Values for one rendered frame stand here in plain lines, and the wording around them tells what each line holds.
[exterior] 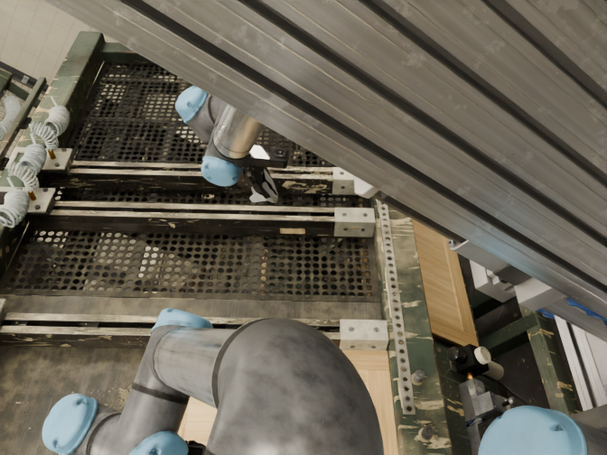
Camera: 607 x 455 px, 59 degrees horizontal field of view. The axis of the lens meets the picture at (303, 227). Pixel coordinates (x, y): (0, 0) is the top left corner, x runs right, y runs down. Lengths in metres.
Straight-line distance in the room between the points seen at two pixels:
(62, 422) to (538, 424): 0.58
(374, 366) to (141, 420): 0.85
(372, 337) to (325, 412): 1.10
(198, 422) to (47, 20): 6.42
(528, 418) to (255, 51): 0.51
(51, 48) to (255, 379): 7.33
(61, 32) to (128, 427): 6.86
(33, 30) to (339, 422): 7.33
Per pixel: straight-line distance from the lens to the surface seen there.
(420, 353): 1.46
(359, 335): 1.43
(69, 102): 2.22
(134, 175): 1.87
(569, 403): 2.01
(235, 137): 0.95
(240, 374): 0.37
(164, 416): 0.72
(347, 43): 0.38
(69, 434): 0.77
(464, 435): 1.43
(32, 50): 7.73
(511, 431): 0.71
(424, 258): 2.16
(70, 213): 1.79
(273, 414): 0.33
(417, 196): 0.48
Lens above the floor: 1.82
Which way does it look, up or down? 26 degrees down
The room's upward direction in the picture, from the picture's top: 64 degrees counter-clockwise
